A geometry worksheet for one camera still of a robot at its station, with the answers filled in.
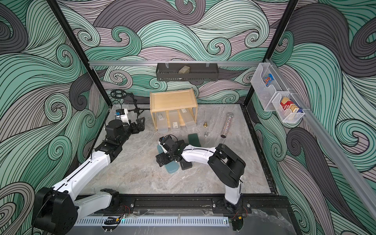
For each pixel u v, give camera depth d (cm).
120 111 68
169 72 95
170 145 69
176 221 70
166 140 69
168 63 93
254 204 75
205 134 100
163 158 78
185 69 91
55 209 38
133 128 71
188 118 109
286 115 64
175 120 107
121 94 95
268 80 84
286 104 66
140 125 73
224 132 100
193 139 102
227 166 49
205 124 106
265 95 83
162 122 105
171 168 86
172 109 92
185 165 85
